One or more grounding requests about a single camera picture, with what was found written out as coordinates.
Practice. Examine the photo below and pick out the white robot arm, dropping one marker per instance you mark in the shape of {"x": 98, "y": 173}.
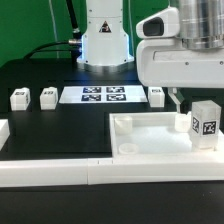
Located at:
{"x": 105, "y": 44}

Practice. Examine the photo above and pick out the white square tabletop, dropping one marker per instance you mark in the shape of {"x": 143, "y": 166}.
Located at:
{"x": 153, "y": 134}

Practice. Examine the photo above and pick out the white U-shaped obstacle fence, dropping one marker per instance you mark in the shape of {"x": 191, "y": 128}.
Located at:
{"x": 90, "y": 171}

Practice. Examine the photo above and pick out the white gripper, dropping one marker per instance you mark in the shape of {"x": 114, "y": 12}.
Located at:
{"x": 182, "y": 46}

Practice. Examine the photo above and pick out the white marker sheet with tags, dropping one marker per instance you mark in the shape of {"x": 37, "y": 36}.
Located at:
{"x": 103, "y": 94}

